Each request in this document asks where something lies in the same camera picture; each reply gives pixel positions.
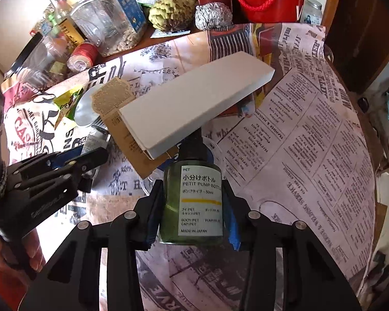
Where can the person's left hand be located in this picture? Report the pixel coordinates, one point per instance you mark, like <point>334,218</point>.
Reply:
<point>35,252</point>

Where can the green pump bottle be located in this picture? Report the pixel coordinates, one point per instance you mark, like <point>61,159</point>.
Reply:
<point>171,207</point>

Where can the dark wooden door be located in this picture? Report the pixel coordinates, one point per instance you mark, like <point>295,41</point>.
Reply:
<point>359,22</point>

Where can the brown kraft envelope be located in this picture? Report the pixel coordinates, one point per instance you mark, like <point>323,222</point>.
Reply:
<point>129,150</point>

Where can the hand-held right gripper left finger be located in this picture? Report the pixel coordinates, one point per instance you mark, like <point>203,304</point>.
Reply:
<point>151,215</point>

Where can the crumpled foil ball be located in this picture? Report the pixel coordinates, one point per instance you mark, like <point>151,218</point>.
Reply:
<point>214,16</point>

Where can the green custard apple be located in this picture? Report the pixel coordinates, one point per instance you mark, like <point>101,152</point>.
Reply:
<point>171,13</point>

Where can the clear glass bottle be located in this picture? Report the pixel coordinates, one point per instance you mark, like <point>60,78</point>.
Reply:
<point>56,0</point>

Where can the clear plastic lid blue label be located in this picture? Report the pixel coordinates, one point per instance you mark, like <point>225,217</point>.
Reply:
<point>215,150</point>

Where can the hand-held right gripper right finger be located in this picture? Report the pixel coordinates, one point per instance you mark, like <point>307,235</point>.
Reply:
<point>235,230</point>

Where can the grey foil packet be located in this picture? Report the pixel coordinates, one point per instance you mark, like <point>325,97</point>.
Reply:
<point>94,139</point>

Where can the printed newspaper tablecloth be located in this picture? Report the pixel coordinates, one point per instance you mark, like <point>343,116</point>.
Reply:
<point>311,142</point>

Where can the yellow label bottle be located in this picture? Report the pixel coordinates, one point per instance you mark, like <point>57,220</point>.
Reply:
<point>69,34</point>

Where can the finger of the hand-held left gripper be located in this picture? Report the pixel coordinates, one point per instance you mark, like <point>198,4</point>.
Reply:
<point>61,181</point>
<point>84,160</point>

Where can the red label plastic bottle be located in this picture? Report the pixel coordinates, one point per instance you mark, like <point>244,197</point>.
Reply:
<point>82,55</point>

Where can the clear glass jar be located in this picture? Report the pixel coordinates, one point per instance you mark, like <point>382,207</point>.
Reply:
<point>311,11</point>

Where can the white cardboard box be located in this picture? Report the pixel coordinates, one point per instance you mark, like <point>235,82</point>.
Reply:
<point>194,100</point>

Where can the green snack packet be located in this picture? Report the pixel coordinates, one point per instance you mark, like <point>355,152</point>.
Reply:
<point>68,102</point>

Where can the clear plastic jar gold lid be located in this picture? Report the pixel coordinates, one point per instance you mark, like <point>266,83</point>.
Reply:
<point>107,16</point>

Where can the clear container black lid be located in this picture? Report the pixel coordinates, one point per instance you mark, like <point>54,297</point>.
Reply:
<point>39,58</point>

